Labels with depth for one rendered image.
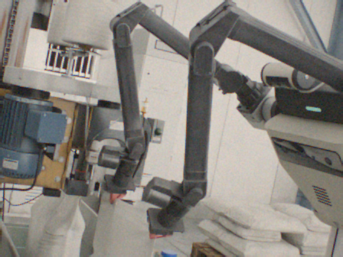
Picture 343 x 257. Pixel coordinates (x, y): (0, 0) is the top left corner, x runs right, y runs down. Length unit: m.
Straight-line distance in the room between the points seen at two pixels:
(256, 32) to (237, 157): 5.98
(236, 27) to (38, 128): 0.72
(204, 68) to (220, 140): 5.79
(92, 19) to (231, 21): 0.69
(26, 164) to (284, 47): 0.88
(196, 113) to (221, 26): 0.22
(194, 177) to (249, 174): 5.95
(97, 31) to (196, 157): 0.60
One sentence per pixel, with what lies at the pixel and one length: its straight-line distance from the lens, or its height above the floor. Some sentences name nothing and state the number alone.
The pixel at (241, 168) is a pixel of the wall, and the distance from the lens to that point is 7.11.
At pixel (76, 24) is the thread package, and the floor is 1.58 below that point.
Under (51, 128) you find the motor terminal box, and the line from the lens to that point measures 1.58.
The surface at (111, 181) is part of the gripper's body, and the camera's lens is 1.76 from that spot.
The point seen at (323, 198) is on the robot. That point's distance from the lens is 1.62.
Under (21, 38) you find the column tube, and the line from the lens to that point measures 1.87.
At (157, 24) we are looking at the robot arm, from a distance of 1.59.
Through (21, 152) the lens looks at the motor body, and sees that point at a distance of 1.63.
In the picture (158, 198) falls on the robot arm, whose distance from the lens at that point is 1.32.
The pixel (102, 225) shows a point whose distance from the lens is 1.89.
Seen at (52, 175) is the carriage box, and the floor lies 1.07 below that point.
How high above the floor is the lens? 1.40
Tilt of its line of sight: 3 degrees down
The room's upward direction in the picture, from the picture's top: 11 degrees clockwise
